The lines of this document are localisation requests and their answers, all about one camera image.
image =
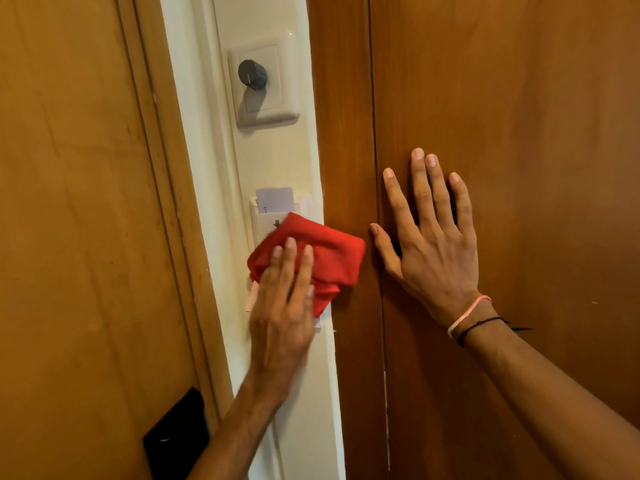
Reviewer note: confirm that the brown wooden cabinet door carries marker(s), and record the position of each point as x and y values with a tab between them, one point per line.
525	144

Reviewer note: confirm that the person's right little finger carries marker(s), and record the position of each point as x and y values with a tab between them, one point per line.
463	207

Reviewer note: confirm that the pink wristband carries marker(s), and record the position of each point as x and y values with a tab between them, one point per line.
469	312

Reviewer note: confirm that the red cleaning cloth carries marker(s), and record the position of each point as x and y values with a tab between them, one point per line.
335	254

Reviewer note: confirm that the person's right middle finger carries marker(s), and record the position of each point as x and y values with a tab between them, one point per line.
424	194

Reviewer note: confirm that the brown wooden door frame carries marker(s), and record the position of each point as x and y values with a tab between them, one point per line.
165	194

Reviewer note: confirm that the black electronic door lock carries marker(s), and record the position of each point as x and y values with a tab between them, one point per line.
177	439

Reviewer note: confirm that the person's right thumb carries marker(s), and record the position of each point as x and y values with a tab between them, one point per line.
386	250

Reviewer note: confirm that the black dimmer knob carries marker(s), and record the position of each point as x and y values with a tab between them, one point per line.
252	74

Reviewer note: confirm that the white key card holder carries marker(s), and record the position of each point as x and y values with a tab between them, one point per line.
267	224

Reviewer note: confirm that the white key card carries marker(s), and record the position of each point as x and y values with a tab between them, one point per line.
275	199

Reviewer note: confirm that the person's left hand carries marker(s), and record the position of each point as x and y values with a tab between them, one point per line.
281	329

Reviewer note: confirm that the person's left forearm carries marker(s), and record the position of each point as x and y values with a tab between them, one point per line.
235	434

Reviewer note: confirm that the person's right hand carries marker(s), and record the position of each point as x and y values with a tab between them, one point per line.
439	267

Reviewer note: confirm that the person's right forearm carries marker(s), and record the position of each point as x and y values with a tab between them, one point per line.
545	394

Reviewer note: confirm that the person's left middle finger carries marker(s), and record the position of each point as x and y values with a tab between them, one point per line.
288	267

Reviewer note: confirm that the white dimmer switch plate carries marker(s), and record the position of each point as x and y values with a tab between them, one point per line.
280	102

